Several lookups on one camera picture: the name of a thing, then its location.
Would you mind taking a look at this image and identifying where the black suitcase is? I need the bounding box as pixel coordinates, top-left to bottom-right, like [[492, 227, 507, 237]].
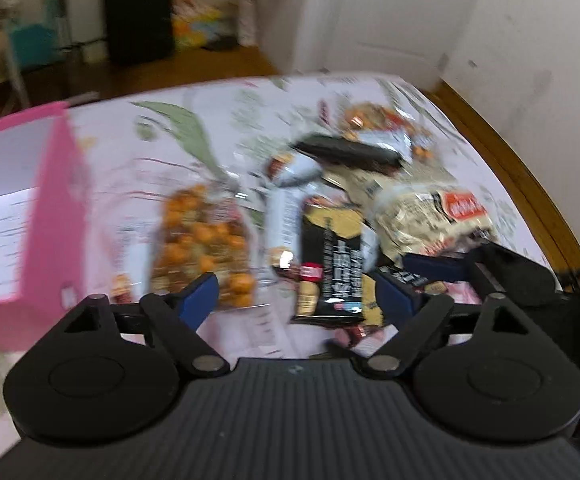
[[102, 0, 175, 70]]

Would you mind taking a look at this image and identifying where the beige noodle package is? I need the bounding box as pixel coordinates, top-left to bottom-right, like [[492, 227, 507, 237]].
[[325, 167, 497, 262]]

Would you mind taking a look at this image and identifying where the white plastic bag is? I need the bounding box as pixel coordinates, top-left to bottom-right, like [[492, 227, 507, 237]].
[[237, 0, 258, 48]]

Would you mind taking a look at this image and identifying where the floral bed sheet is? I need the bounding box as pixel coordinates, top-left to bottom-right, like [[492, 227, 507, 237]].
[[0, 75, 545, 479]]

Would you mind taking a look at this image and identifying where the colourful gift bag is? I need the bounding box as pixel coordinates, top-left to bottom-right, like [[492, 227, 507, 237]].
[[172, 0, 225, 51]]

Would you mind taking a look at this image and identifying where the black cracker pack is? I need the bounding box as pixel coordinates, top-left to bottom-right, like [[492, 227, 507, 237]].
[[293, 204, 364, 328], [365, 269, 432, 330]]

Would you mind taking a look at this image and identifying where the pink cardboard box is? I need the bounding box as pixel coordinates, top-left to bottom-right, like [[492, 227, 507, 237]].
[[0, 102, 89, 351]]

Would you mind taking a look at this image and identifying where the white snack bar top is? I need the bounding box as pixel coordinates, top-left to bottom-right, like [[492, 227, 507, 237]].
[[265, 151, 322, 188]]

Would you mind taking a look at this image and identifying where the white door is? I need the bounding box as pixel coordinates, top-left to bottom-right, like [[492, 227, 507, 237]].
[[325, 0, 476, 89]]

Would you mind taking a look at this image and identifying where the white snack bar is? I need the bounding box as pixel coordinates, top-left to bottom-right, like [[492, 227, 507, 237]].
[[265, 151, 322, 188], [356, 129, 412, 164], [264, 188, 304, 281], [111, 226, 142, 304], [360, 223, 380, 273]]

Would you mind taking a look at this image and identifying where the coated peanuts bag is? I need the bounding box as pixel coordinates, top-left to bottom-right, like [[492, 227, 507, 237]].
[[149, 184, 256, 308], [339, 102, 436, 162]]

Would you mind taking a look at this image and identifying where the teal tote bag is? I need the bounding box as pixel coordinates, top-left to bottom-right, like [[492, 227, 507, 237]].
[[7, 0, 60, 70]]

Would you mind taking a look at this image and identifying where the dark chocolate bar pack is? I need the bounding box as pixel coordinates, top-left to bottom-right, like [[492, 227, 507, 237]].
[[291, 134, 403, 174]]

